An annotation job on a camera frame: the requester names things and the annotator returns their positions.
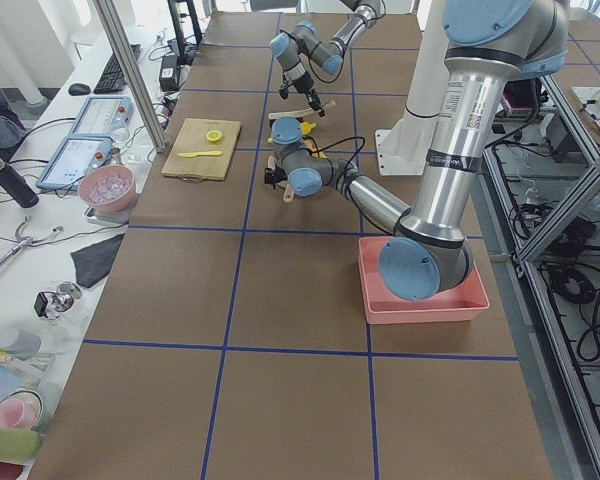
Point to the black power adapter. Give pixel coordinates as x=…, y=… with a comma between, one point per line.
x=169, y=75

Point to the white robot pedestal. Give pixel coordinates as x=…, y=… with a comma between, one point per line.
x=402, y=150

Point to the yellow toy ginger root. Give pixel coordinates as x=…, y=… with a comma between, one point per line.
x=315, y=151

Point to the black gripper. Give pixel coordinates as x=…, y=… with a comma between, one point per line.
x=275, y=175
x=302, y=85

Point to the metal stand rod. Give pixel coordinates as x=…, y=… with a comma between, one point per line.
x=23, y=241

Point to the yellow toy corn cob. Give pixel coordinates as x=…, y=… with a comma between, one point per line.
x=307, y=128

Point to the wooden hand brush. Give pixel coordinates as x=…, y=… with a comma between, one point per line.
x=299, y=113

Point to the beige plastic dustpan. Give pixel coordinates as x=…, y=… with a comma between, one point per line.
x=288, y=192

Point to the pink plastic bin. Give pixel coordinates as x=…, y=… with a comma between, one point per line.
x=382, y=307

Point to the pink cup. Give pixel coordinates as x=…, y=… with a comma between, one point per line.
x=23, y=410

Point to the yellow toy knife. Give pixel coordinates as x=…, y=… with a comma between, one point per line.
x=196, y=154

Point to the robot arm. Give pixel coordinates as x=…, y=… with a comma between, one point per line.
x=288, y=47
x=489, y=44

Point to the far teach pendant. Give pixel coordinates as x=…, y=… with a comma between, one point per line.
x=102, y=115

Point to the teach pendant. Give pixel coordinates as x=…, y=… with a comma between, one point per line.
x=102, y=115
x=76, y=157

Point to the aluminium frame post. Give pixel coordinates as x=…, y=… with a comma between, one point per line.
x=121, y=49

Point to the dark grey cloth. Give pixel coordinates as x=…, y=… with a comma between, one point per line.
x=94, y=262

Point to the black water bottle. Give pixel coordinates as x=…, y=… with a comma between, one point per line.
x=16, y=186

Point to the pink bowl with ice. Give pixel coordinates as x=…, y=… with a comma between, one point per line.
x=108, y=189

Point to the yellow lemon half toy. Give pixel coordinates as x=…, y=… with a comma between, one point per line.
x=214, y=135

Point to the grey cup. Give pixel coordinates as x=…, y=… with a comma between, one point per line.
x=20, y=343

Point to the black computer mouse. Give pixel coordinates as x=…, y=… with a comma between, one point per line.
x=79, y=89

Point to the near teach pendant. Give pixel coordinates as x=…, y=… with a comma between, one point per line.
x=76, y=157

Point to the wooden cutting board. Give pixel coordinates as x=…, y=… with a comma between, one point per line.
x=191, y=138

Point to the green cup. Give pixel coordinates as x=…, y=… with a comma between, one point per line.
x=18, y=446

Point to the black keyboard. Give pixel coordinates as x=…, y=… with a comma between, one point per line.
x=112, y=78

